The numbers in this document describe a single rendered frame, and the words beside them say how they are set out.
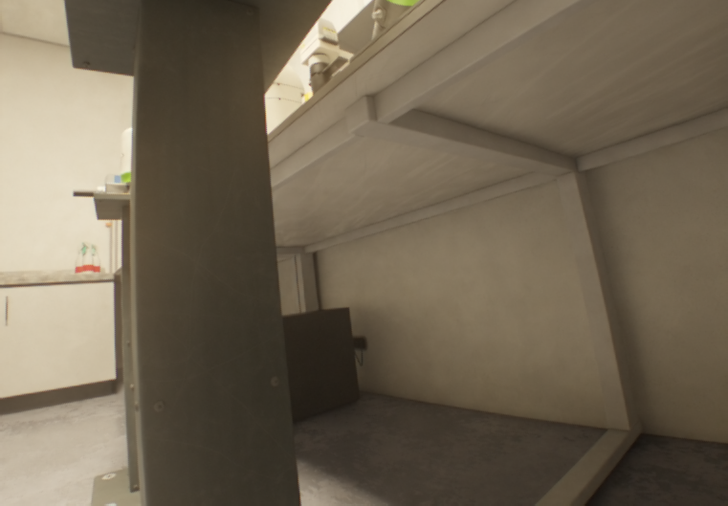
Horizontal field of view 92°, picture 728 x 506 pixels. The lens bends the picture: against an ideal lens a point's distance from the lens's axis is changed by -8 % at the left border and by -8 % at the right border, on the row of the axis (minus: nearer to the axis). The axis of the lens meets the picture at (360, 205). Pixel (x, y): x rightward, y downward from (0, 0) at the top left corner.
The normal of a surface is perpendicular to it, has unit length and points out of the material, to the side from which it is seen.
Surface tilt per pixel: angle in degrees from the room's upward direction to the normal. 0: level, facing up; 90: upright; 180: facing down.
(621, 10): 180
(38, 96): 90
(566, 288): 90
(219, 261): 90
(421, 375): 90
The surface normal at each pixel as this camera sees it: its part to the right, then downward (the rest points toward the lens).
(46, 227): 0.62, -0.25
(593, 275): -0.77, -0.04
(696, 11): 0.12, 0.97
